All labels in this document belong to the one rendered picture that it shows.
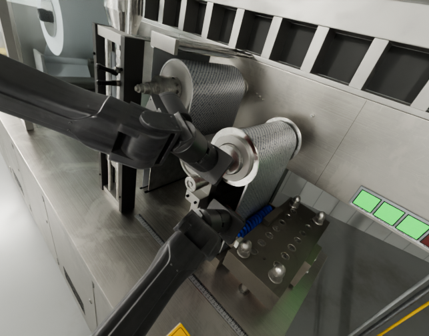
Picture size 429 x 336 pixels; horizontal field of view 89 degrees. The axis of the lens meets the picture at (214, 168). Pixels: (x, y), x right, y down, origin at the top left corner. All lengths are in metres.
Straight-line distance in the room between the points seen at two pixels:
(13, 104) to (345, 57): 0.79
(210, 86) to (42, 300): 1.52
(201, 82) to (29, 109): 0.42
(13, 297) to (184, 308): 1.30
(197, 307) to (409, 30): 0.84
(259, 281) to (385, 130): 0.51
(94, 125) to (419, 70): 0.77
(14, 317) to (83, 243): 1.03
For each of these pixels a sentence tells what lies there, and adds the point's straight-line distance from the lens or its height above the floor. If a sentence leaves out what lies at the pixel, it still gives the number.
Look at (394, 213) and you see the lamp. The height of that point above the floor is 1.19.
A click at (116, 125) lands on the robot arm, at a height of 1.38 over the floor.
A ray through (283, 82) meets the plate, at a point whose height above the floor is 1.41.
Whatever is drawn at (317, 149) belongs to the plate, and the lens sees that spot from 0.79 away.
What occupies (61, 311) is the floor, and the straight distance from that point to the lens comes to 1.70.
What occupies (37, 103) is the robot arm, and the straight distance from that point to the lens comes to 0.32.
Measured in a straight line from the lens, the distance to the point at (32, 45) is 1.26.
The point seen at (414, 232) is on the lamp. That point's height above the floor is 1.18.
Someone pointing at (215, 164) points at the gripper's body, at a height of 1.29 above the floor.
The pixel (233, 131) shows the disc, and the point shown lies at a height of 1.31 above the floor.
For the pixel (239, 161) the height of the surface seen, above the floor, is 1.26.
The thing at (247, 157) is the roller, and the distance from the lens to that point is 0.50.
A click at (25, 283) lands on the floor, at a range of 1.84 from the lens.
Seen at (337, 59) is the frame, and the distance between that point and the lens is 0.85.
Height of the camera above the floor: 1.50
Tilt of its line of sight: 32 degrees down
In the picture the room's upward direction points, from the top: 16 degrees clockwise
